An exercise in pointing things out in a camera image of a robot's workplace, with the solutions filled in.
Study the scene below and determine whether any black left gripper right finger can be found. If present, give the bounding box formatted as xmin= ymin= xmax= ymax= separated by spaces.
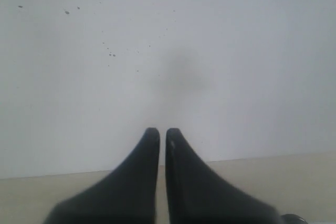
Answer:
xmin=165 ymin=128 xmax=283 ymax=223

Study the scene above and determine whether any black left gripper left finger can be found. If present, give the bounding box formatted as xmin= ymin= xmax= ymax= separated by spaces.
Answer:
xmin=44 ymin=128 xmax=160 ymax=223

